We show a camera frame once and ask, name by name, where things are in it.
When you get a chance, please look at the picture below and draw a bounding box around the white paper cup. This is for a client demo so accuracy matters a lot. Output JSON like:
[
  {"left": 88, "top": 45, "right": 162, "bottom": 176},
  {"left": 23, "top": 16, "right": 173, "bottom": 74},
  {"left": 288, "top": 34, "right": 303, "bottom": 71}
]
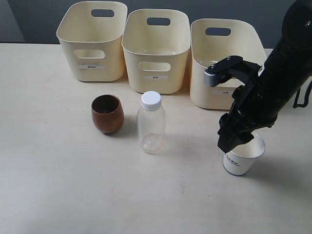
[{"left": 223, "top": 133, "right": 265, "bottom": 176}]

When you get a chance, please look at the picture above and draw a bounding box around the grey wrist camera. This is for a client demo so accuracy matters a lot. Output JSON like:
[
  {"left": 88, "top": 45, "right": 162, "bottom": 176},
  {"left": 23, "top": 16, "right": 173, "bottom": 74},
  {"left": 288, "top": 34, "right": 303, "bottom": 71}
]
[{"left": 203, "top": 56, "right": 243, "bottom": 87}]

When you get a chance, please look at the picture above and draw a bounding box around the black cable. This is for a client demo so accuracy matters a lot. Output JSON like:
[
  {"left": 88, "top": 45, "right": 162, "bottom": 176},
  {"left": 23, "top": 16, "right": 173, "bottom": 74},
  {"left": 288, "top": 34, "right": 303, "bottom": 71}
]
[{"left": 292, "top": 78, "right": 312, "bottom": 109}]

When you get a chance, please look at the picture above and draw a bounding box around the brown wooden cup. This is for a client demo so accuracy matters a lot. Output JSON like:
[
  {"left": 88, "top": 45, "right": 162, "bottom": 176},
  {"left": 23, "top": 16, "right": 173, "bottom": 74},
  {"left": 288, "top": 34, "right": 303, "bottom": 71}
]
[{"left": 91, "top": 95, "right": 124, "bottom": 134}]

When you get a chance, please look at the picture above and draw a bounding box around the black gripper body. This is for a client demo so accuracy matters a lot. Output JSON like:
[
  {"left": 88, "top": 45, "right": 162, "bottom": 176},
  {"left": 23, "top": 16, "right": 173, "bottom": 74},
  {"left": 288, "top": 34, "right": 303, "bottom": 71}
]
[{"left": 217, "top": 60, "right": 287, "bottom": 137}]

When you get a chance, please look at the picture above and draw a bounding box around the clear plastic bottle white cap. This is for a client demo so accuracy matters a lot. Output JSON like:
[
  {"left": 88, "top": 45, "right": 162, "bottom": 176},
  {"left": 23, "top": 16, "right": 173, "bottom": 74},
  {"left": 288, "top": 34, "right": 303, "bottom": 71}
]
[{"left": 136, "top": 91, "right": 166, "bottom": 154}]

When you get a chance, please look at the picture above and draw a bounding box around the left cream plastic bin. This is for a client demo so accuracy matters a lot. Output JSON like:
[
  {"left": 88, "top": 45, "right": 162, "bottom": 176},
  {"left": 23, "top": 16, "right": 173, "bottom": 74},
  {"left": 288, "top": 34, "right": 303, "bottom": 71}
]
[{"left": 56, "top": 1, "right": 128, "bottom": 82}]

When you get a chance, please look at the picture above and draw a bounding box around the cream plastic bin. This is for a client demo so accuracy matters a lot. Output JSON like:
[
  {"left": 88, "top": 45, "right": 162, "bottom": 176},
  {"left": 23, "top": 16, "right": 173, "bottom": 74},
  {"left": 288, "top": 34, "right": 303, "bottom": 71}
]
[
  {"left": 122, "top": 9, "right": 191, "bottom": 94},
  {"left": 56, "top": 1, "right": 128, "bottom": 82},
  {"left": 190, "top": 19, "right": 267, "bottom": 110}
]

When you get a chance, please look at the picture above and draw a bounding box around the middle cream plastic bin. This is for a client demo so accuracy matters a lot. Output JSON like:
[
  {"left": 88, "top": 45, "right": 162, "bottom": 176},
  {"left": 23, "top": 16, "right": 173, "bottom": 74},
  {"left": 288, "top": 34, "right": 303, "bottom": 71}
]
[{"left": 122, "top": 9, "right": 191, "bottom": 94}]

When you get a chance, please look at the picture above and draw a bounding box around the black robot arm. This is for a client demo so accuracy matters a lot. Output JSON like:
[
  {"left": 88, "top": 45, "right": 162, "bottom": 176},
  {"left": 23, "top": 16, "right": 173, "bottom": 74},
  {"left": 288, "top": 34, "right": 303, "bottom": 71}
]
[{"left": 211, "top": 0, "right": 312, "bottom": 153}]

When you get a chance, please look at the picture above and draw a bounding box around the right cream plastic bin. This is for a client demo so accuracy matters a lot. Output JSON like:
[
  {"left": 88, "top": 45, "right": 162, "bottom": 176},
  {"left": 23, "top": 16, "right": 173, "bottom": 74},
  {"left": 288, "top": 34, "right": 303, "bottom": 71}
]
[{"left": 190, "top": 19, "right": 267, "bottom": 110}]

